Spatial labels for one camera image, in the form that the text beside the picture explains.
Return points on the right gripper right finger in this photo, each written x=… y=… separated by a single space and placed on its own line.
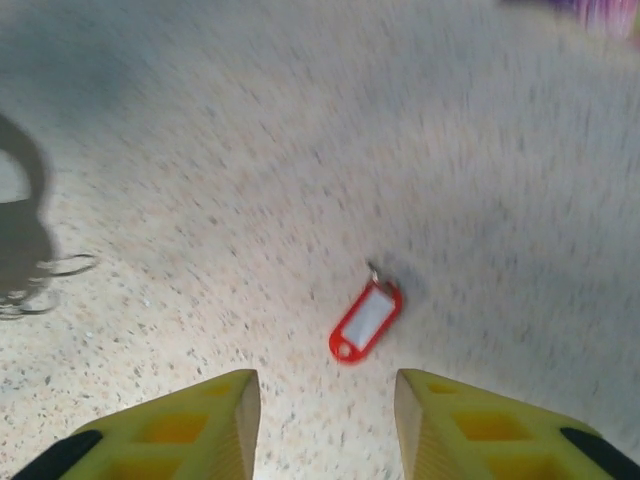
x=480 y=435

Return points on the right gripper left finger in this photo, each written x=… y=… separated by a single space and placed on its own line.
x=175 y=435

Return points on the purple candy bag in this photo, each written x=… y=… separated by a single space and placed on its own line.
x=605 y=15

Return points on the red key tag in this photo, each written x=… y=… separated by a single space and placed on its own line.
x=367 y=320

